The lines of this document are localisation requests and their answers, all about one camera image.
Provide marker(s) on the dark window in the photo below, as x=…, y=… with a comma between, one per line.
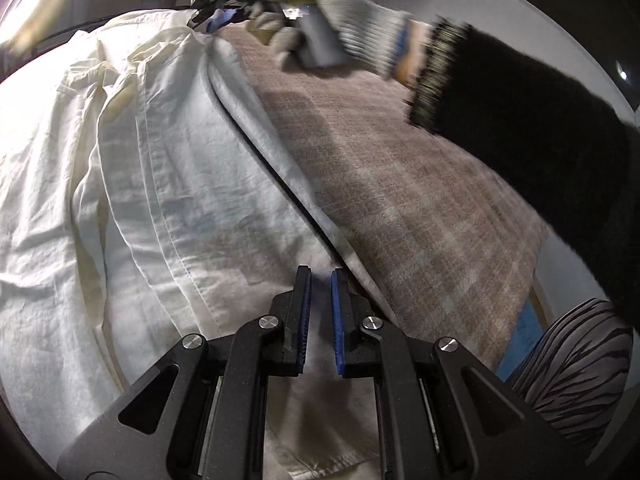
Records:
x=590, y=5

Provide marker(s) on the white long-sleeved shirt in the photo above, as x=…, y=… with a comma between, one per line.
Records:
x=125, y=185

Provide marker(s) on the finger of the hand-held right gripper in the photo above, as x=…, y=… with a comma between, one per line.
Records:
x=225, y=17
x=199, y=19

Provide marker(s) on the brown plaid blanket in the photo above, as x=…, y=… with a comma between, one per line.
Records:
x=400, y=185

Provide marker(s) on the person's striped grey pants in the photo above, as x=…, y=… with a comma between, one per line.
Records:
x=565, y=370

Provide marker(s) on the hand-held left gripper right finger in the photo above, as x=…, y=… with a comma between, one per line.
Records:
x=339, y=325

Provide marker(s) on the person's right hand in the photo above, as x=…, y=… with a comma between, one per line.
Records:
x=360, y=15

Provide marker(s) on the person's right forearm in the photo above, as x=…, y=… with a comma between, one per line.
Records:
x=525, y=125

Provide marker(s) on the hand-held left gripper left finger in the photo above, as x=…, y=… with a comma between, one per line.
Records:
x=302, y=320

